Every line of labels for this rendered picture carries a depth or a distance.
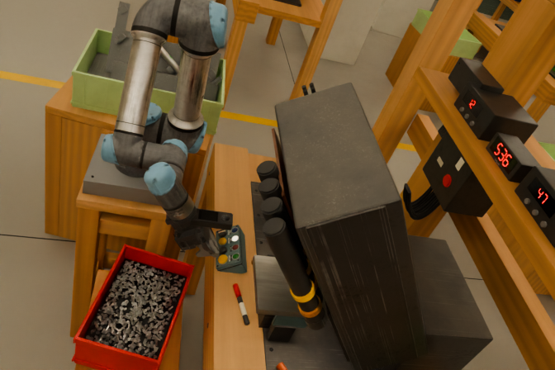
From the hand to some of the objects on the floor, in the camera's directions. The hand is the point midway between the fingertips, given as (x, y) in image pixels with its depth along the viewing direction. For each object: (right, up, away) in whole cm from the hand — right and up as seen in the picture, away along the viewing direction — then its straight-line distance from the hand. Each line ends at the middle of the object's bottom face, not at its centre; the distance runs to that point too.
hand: (218, 252), depth 140 cm
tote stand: (-66, -3, +126) cm, 142 cm away
